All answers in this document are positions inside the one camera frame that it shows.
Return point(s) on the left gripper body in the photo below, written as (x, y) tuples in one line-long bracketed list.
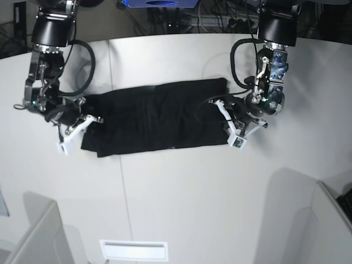
[(242, 114)]

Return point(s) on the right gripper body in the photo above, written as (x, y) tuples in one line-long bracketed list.
[(64, 111)]

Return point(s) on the black T-shirt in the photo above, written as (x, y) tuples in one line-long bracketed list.
[(159, 117)]

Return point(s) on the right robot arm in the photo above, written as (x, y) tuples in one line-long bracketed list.
[(55, 28)]

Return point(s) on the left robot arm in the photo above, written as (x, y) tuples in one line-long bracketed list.
[(262, 93)]

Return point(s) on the white bin lower left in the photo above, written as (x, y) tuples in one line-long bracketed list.
[(46, 240)]

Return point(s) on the white bin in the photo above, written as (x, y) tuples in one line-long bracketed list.
[(320, 233), (46, 240)]

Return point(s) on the black keyboard in right bin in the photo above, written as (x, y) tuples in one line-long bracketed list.
[(345, 202)]

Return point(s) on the black device under blue box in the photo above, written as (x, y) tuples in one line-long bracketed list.
[(173, 17)]

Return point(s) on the blue box at top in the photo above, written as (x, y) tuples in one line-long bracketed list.
[(160, 3)]

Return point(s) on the white bin lower right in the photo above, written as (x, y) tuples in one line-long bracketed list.
[(320, 233)]

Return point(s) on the black table leg post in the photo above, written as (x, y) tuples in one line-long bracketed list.
[(20, 25)]

